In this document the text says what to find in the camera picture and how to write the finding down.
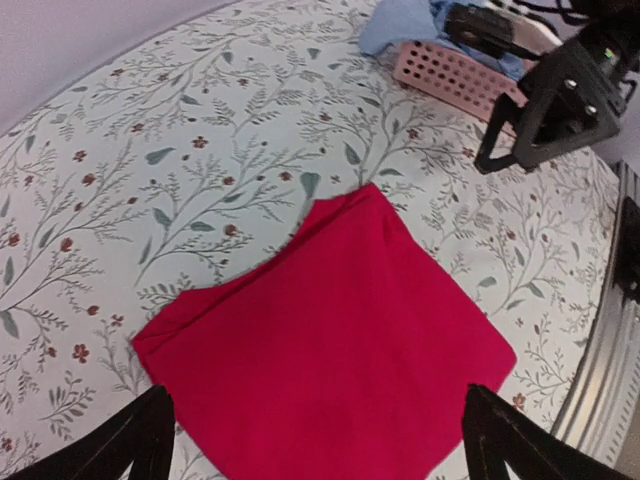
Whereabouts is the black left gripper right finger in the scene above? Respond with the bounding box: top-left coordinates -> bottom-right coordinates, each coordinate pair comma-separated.
462,384 -> 626,480

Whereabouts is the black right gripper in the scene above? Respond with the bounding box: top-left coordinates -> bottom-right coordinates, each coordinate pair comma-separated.
473,0 -> 640,175

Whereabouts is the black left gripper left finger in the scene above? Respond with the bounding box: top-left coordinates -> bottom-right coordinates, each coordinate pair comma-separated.
10,386 -> 175,480

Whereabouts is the red t-shirt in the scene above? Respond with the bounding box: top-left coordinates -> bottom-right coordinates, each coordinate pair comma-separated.
133,185 -> 516,479

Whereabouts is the light blue shirt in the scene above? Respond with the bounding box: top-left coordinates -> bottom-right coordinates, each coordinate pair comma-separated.
359,0 -> 525,81

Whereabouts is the pink perforated plastic basket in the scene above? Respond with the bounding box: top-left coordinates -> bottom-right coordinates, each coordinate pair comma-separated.
392,19 -> 564,121

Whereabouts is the floral patterned tablecloth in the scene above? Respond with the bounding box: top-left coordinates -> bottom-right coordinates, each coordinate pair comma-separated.
1,1 -> 618,476

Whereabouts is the aluminium front rail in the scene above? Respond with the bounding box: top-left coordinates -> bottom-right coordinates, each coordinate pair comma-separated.
552,161 -> 639,466

